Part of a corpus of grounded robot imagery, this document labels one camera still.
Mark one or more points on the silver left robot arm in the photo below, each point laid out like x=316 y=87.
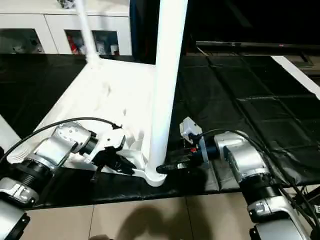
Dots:
x=40 y=160

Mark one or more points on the white plastic table leg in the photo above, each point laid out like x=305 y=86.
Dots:
x=167 y=75
x=86 y=30
x=7 y=137

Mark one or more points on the white plastic children's table top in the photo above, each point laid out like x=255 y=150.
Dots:
x=110 y=95

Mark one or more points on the black work mat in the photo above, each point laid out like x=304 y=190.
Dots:
x=240 y=100

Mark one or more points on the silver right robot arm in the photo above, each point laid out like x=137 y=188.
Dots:
x=250 y=165

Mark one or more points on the red bottle in cabinet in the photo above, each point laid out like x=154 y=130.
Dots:
x=71 y=45

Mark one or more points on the black metal bar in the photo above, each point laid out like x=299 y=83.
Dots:
x=255 y=45

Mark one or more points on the white flat board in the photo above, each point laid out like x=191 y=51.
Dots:
x=297 y=72

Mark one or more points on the dark object on cabinet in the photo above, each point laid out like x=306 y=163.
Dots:
x=67 y=3

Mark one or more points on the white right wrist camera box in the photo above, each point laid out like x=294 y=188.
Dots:
x=190 y=129

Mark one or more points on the white glass-door cabinet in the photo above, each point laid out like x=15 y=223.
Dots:
x=50 y=25

